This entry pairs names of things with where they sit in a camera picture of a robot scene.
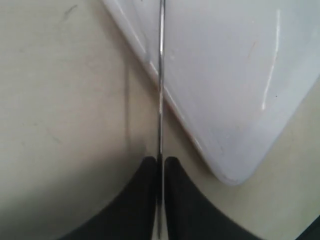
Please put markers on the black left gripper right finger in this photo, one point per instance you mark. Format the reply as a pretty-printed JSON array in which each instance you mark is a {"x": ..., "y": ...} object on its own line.
[{"x": 190, "y": 215}]

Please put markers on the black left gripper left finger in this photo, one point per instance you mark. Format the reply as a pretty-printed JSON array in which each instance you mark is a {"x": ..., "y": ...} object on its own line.
[{"x": 131, "y": 215}]

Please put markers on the thin metal skewer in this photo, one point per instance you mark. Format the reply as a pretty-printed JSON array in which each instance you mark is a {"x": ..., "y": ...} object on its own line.
[{"x": 160, "y": 135}]

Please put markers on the white plastic tray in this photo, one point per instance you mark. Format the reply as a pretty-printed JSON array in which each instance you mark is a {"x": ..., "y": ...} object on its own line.
[{"x": 235, "y": 71}]

